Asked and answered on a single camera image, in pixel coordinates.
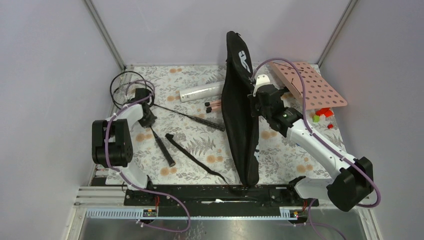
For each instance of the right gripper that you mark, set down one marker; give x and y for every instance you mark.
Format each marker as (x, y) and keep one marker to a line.
(256, 97)

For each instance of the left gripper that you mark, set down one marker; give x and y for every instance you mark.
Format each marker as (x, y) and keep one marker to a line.
(149, 122)

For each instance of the black racket bag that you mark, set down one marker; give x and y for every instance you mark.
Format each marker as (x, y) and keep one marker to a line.
(242, 128)

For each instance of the black badminton racket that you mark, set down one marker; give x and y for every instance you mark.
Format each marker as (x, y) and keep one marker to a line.
(120, 98)
(202, 121)

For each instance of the pink music stand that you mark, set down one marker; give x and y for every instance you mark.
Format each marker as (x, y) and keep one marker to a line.
(319, 93)

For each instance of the white shuttlecock tube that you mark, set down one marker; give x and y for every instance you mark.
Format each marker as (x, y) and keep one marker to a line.
(202, 91)

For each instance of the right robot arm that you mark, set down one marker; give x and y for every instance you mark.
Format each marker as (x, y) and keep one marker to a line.
(351, 179)

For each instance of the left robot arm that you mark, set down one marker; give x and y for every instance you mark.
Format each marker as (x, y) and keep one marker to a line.
(111, 142)

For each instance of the floral tablecloth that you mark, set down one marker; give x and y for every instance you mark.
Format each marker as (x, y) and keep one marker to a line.
(202, 154)

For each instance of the green toy block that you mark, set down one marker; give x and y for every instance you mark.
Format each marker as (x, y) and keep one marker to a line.
(316, 119)

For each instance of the red toy blocks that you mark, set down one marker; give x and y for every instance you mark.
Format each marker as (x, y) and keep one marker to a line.
(327, 112)

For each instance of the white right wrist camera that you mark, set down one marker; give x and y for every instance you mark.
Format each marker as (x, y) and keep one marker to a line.
(261, 80)

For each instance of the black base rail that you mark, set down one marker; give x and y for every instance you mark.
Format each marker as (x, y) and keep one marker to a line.
(261, 201)

